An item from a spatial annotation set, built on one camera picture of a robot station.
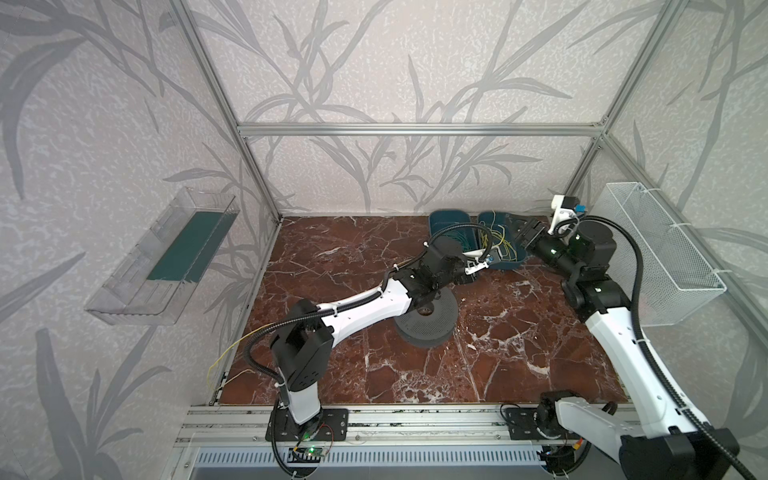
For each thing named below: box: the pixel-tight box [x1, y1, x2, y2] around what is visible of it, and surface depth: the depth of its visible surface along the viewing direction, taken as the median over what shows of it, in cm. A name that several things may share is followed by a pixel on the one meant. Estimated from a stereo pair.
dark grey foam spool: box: [394, 288, 459, 349], surface depth 87 cm
